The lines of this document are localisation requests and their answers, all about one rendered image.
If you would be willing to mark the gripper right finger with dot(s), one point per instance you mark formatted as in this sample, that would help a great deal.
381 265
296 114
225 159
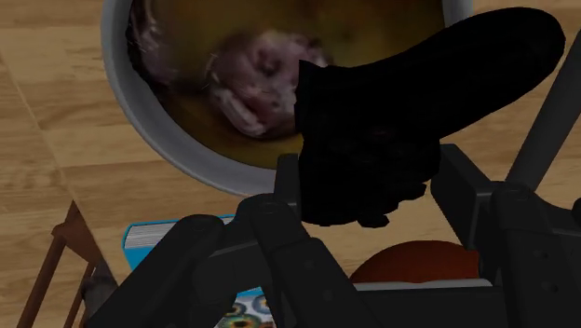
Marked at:
526 245

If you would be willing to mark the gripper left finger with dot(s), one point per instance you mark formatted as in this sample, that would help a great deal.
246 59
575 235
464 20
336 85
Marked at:
290 254

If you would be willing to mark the black boot-shaped object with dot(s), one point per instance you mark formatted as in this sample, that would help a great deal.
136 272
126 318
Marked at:
408 109

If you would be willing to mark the red-brown round object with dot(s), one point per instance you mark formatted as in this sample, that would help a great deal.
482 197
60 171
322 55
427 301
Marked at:
417 261

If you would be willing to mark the grey rod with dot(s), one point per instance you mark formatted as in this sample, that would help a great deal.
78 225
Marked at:
549 118

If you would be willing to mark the grey bowl with soup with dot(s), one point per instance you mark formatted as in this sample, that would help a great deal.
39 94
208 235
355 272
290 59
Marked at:
190 150

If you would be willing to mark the blue book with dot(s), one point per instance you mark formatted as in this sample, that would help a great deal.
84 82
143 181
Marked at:
143 236

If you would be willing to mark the brown wooden chair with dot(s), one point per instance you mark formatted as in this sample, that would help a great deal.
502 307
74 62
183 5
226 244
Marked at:
68 236

